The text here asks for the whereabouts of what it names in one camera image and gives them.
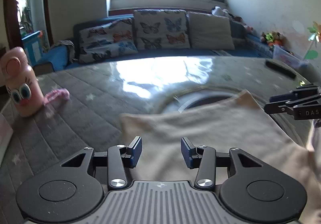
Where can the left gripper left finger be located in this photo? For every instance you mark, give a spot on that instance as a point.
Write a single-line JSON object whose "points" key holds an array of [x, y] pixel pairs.
{"points": [[120, 158]]}

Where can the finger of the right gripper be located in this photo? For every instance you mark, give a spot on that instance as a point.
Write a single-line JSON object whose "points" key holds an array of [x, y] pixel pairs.
{"points": [[282, 98], [280, 107]]}

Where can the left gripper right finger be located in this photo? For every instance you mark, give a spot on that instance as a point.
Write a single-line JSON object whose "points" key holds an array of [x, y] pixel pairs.
{"points": [[202, 158]]}

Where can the cream sweatshirt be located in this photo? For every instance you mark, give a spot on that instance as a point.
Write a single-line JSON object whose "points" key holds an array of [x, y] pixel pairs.
{"points": [[236, 122]]}

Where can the black remote control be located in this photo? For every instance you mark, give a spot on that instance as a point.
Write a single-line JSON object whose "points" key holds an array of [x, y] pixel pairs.
{"points": [[280, 69]]}

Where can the clear plastic storage bin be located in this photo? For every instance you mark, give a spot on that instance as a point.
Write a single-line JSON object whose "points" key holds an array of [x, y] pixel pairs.
{"points": [[287, 58]]}

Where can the plush toys pile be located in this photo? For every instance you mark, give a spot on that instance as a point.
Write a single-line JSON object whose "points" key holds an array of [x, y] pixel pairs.
{"points": [[273, 38]]}

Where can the dark blue sofa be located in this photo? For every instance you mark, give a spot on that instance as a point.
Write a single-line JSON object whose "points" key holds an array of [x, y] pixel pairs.
{"points": [[247, 46]]}

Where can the colourful paper pinwheel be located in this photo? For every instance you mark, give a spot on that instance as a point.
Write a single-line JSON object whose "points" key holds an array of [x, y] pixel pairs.
{"points": [[314, 40]]}

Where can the plain beige cushion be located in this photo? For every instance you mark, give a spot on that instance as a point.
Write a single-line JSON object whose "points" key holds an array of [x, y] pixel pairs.
{"points": [[210, 32]]}

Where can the white plush toy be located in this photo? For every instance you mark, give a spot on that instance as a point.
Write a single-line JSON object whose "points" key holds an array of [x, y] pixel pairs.
{"points": [[218, 11]]}

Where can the white tissue box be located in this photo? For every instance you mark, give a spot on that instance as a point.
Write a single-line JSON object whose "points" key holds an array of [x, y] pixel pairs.
{"points": [[5, 136]]}

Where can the blue blanket on sofa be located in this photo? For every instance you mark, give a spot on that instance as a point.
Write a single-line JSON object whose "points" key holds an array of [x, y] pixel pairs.
{"points": [[60, 55]]}

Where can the butterfly cushion left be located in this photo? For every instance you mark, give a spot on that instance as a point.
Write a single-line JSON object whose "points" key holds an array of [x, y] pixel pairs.
{"points": [[106, 41]]}

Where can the butterfly cushion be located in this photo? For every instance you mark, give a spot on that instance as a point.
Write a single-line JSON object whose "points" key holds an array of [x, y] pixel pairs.
{"points": [[106, 41], [161, 29]]}

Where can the pink cartoon water bottle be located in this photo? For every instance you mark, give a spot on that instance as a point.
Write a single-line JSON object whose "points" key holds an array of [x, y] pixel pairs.
{"points": [[21, 82]]}

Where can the butterfly cushion middle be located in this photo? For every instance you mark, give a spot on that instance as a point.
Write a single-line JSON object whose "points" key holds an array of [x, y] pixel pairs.
{"points": [[161, 29]]}

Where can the dark wooden door frame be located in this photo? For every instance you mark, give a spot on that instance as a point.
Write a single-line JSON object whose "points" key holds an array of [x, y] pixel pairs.
{"points": [[11, 23]]}

